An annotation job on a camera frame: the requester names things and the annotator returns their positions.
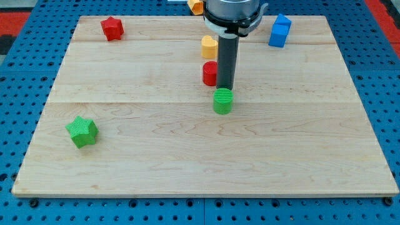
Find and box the red cylinder block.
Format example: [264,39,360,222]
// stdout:
[202,61,218,86]

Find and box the green cylinder block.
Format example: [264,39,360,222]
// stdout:
[213,88,234,115]

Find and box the yellow heart block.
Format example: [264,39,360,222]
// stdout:
[201,35,218,59]

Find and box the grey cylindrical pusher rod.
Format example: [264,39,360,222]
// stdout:
[216,36,239,90]

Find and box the green star block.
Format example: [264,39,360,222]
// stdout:
[65,116,99,149]

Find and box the red star block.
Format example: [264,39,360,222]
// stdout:
[101,16,124,41]

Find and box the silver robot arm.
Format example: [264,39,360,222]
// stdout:
[203,0,269,39]

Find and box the blue cube block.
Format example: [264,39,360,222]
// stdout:
[268,14,292,48]

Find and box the wooden board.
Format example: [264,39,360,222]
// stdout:
[12,16,399,198]

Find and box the yellow hexagon block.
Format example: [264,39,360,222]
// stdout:
[187,0,204,16]

